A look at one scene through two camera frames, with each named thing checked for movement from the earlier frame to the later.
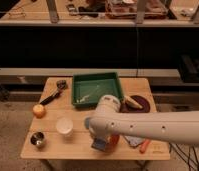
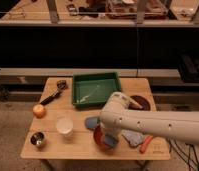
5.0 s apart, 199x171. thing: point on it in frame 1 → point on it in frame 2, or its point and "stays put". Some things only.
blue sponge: (99, 144) → (110, 139)
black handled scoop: (61, 85) stays put
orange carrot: (143, 147) stays put
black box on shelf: (193, 68) stays put
